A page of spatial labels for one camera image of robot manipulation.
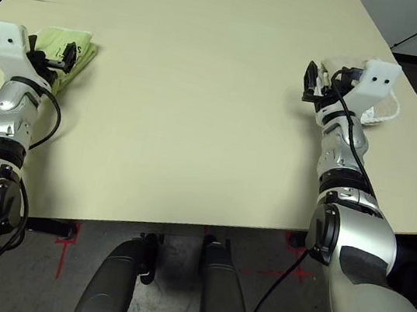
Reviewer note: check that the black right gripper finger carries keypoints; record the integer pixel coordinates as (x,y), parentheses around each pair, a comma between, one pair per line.
(310,79)
(352,73)

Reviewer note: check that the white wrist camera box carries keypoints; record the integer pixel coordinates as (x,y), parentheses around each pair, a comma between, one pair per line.
(7,43)
(376,87)

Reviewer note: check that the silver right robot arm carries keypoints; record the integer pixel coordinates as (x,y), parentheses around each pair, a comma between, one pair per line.
(353,240)

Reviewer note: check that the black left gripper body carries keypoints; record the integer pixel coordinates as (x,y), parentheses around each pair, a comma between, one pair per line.
(47,65)

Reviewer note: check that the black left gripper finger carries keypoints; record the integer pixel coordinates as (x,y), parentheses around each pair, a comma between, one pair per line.
(70,57)
(33,44)

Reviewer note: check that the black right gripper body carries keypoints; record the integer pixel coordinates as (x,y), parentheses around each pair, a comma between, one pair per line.
(321,94)

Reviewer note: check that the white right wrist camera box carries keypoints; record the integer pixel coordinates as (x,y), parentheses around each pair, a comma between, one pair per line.
(376,87)

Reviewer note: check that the beige towel white trim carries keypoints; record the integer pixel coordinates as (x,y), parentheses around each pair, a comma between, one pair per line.
(386,108)

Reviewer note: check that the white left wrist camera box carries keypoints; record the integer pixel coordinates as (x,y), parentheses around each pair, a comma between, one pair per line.
(7,43)

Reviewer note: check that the folded green towel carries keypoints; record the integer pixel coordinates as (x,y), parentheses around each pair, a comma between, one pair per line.
(79,50)

